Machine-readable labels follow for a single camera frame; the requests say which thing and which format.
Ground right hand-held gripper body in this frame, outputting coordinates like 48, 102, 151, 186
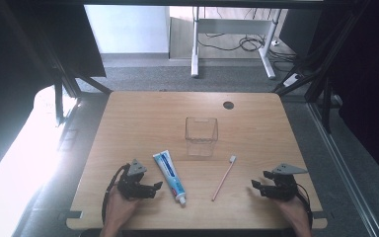
265, 163, 309, 202

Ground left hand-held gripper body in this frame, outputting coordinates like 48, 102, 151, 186
116, 158, 150, 200

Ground clear plastic container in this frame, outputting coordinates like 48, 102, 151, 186
185, 117, 219, 158

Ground white and blue toothpaste tube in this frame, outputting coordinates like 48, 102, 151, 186
152, 149, 188, 206

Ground white power strip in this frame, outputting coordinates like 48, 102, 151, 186
282, 72, 306, 88

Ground pink toothbrush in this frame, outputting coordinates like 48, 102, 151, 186
210, 155, 238, 202

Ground person's left hand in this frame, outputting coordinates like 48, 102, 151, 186
106, 185, 142, 229

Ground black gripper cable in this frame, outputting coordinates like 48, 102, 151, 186
101, 163, 130, 225
295, 183, 314, 229

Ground white metal desk frame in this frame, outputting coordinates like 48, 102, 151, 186
190, 6, 283, 80

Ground black metal frame stand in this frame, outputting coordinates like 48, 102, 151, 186
271, 0, 373, 134
23, 19, 114, 127

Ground person's right hand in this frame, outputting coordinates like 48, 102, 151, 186
271, 195, 311, 229

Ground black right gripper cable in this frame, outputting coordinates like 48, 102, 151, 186
295, 183, 314, 229

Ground black floor cables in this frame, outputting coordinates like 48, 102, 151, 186
196, 31, 298, 64

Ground dark curtain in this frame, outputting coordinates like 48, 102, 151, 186
309, 0, 379, 184
0, 0, 107, 191

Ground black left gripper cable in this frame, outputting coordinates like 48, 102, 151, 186
101, 163, 130, 225

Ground aluminium floor rail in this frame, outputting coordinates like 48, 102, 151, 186
307, 102, 379, 237

